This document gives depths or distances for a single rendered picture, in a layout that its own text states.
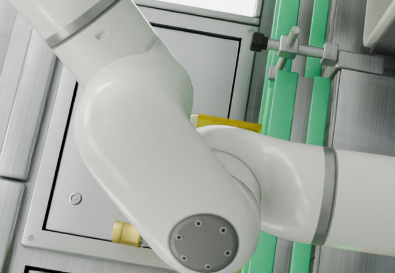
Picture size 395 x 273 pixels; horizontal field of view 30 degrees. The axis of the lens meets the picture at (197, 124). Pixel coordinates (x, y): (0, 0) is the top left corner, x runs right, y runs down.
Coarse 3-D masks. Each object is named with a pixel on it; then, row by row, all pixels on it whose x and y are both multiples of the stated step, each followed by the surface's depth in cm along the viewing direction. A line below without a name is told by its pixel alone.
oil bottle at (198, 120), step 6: (192, 114) 116; (198, 114) 115; (204, 114) 116; (192, 120) 115; (198, 120) 115; (204, 120) 115; (210, 120) 115; (216, 120) 115; (222, 120) 115; (228, 120) 115; (234, 120) 115; (198, 126) 115; (240, 126) 115; (246, 126) 115; (252, 126) 115; (258, 126) 115; (258, 132) 115
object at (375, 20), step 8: (368, 0) 112; (376, 0) 112; (384, 0) 112; (392, 0) 112; (368, 8) 112; (376, 8) 111; (384, 8) 111; (392, 8) 96; (368, 16) 111; (376, 16) 111; (384, 16) 99; (392, 16) 98; (368, 24) 111; (376, 24) 111; (384, 24) 101; (368, 32) 110; (376, 32) 103; (368, 40) 107; (376, 40) 108
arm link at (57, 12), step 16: (16, 0) 63; (32, 0) 62; (48, 0) 61; (64, 0) 61; (80, 0) 61; (96, 0) 62; (112, 0) 63; (32, 16) 63; (48, 16) 62; (64, 16) 62; (80, 16) 62; (96, 16) 62; (48, 32) 63; (64, 32) 62
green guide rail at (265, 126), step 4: (272, 88) 113; (268, 92) 114; (272, 92) 113; (268, 96) 113; (272, 96) 113; (268, 100) 113; (268, 104) 112; (268, 108) 112; (268, 112) 112; (268, 116) 112; (268, 120) 112; (264, 124) 112; (268, 124) 111; (264, 128) 111; (264, 132) 111; (248, 264) 105; (244, 268) 105; (248, 268) 105; (244, 272) 105
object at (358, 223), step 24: (360, 168) 68; (384, 168) 68; (336, 192) 66; (360, 192) 66; (384, 192) 66; (336, 216) 66; (360, 216) 66; (384, 216) 66; (336, 240) 68; (360, 240) 68; (384, 240) 67
